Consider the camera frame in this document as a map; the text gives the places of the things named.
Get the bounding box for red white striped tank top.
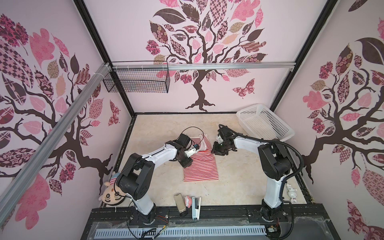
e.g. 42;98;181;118
183;135;219;182

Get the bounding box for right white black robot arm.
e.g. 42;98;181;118
212;124;297;222

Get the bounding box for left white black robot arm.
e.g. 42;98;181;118
115;134;200;224

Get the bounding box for white plastic mesh basket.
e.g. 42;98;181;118
236;104;295;142

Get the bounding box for tan rectangular block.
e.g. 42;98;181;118
174;193;187;215

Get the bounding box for small pink toy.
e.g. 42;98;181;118
184;196;193;208

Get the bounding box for small white bunny figure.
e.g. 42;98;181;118
286;184;298;203

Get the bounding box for plush doll head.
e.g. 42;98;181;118
99;177;126;206

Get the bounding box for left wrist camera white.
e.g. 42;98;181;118
185;144;200;158

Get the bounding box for black wire basket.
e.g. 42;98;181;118
103;60;171;94

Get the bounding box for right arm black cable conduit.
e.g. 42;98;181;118
218;123;305;239

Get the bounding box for aluminium rail back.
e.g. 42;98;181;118
109;61;296;71

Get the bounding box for aluminium rail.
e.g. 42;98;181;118
109;61;296;71
1;62;111;224

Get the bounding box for white slotted cable duct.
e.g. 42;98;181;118
93;226;267;240

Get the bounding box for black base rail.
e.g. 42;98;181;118
87;204;330;226

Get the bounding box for aluminium rail left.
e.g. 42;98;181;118
1;62;111;224

